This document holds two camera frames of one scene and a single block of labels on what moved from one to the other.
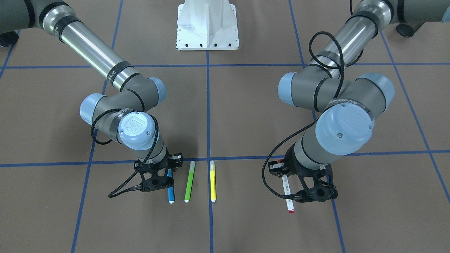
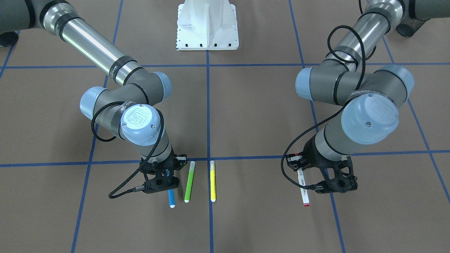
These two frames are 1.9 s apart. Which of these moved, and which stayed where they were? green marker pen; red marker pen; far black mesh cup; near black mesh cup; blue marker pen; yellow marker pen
Moved: red marker pen; blue marker pen
Stayed: far black mesh cup; yellow marker pen; green marker pen; near black mesh cup
